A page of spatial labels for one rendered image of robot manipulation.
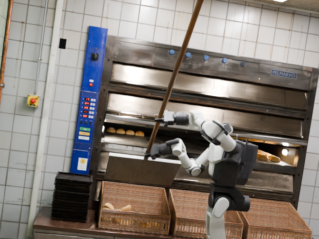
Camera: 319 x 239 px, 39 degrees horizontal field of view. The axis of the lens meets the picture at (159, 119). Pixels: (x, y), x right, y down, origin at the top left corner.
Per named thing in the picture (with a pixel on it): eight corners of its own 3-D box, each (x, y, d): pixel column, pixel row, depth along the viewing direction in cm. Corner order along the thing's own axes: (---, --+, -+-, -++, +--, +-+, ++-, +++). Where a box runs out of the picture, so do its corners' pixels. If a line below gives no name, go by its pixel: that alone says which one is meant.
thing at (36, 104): (27, 105, 377) (29, 94, 377) (39, 107, 378) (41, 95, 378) (25, 105, 370) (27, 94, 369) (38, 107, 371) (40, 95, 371)
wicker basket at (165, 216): (97, 211, 389) (101, 180, 388) (161, 217, 397) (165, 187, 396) (97, 228, 341) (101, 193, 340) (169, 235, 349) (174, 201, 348)
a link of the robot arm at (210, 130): (190, 125, 286) (201, 133, 268) (200, 113, 286) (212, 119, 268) (201, 135, 290) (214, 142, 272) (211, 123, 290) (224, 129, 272)
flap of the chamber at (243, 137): (105, 118, 371) (104, 121, 391) (307, 145, 396) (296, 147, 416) (105, 115, 372) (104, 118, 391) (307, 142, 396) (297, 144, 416)
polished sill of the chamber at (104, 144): (100, 146, 393) (100, 141, 393) (293, 170, 418) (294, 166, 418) (100, 146, 387) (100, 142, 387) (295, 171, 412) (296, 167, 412)
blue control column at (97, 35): (70, 212, 578) (93, 46, 567) (83, 213, 580) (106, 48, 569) (56, 273, 387) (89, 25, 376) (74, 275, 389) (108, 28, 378)
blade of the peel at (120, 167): (181, 163, 340) (181, 160, 342) (109, 155, 332) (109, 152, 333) (170, 185, 369) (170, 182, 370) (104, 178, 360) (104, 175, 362)
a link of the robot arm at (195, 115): (187, 123, 300) (194, 127, 287) (188, 109, 298) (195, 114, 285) (196, 123, 302) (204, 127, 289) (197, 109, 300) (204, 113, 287)
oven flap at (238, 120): (105, 112, 385) (108, 91, 391) (301, 139, 410) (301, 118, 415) (105, 111, 381) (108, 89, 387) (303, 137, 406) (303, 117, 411)
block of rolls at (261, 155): (217, 148, 479) (218, 143, 478) (259, 153, 485) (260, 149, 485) (233, 157, 418) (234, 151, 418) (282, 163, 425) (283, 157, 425)
